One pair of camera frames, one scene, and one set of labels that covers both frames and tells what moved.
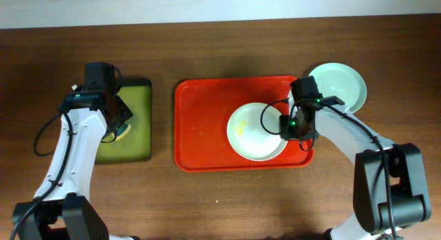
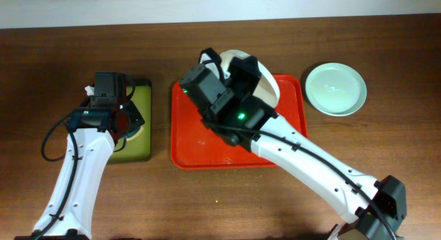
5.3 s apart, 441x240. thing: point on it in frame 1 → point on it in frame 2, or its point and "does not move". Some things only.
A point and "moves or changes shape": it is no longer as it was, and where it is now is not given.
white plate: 247,136 moves or changes shape
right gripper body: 294,130 → 236,78
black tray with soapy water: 136,146 does not move
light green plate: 342,81 does not move
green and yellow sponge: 122,131 moves or changes shape
